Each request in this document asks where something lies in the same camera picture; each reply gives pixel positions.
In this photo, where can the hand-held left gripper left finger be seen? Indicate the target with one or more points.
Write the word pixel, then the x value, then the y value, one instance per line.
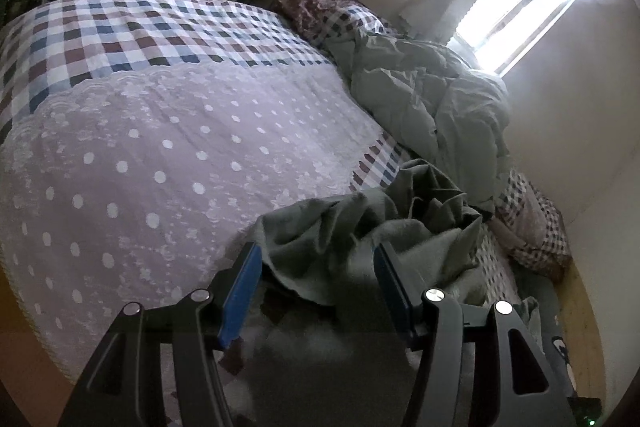
pixel 245 292

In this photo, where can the checkered pillow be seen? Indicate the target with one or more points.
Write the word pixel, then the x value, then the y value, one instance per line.
pixel 535 227

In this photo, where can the grey-green garment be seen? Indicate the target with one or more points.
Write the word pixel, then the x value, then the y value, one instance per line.
pixel 325 237

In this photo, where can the bed with checkered sheet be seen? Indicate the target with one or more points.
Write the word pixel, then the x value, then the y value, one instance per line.
pixel 150 157

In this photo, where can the wooden bed frame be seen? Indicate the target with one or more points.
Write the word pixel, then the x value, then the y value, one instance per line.
pixel 585 332

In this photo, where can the pale green duvet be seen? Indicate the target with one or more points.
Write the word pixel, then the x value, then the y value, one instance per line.
pixel 430 107

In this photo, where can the floral pillow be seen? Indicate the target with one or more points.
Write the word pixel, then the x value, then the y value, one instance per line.
pixel 310 4

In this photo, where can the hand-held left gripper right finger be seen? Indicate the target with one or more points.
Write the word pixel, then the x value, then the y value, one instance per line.
pixel 395 292

